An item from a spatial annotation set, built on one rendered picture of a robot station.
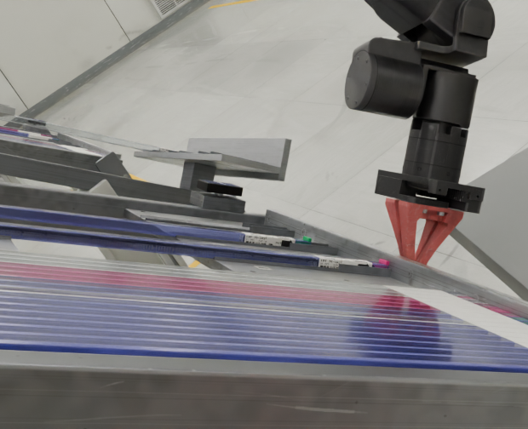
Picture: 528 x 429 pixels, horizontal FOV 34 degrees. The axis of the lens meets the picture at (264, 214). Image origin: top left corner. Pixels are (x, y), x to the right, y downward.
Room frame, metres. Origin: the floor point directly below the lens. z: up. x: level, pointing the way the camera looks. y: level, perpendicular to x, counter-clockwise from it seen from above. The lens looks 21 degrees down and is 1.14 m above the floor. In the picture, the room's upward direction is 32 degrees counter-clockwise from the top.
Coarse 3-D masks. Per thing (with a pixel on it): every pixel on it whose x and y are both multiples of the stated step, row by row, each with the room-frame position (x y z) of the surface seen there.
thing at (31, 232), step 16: (0, 224) 0.70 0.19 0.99; (16, 224) 0.71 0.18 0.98; (32, 240) 0.70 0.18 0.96; (48, 240) 0.70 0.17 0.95; (64, 240) 0.70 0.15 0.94; (80, 240) 0.71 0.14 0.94; (96, 240) 0.71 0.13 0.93; (112, 240) 0.71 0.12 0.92; (128, 240) 0.72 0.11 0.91; (144, 240) 0.72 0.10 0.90; (160, 240) 0.73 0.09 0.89; (208, 256) 0.73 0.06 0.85; (224, 256) 0.73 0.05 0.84; (240, 256) 0.74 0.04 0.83; (256, 256) 0.74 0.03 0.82; (272, 256) 0.74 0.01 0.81; (288, 256) 0.75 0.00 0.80; (304, 256) 0.75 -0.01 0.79
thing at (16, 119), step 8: (8, 120) 1.39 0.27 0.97; (16, 120) 1.39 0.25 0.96; (24, 120) 1.40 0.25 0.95; (32, 120) 1.40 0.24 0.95; (40, 128) 1.40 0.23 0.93; (48, 128) 1.41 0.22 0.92; (56, 128) 1.41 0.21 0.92; (64, 128) 1.41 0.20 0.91; (80, 136) 1.42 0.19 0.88; (88, 136) 1.42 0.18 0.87; (96, 136) 1.43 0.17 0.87; (104, 136) 1.43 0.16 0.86; (120, 144) 1.44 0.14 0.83; (128, 144) 1.44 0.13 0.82; (136, 144) 1.45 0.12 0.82; (144, 144) 1.45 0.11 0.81
